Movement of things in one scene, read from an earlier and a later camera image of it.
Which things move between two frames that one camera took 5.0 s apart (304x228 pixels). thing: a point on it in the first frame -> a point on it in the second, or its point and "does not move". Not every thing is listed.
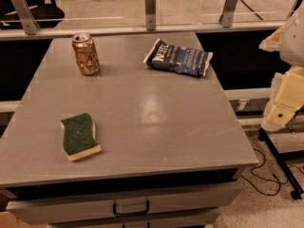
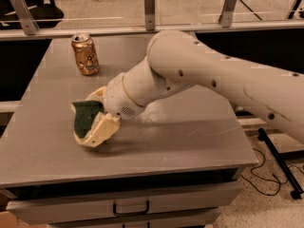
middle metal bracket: (150, 9) does not move
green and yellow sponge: (80, 139) -> (85, 113)
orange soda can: (85, 55) does not move
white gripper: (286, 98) -> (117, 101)
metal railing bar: (17, 31) does not move
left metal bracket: (24, 11) does not move
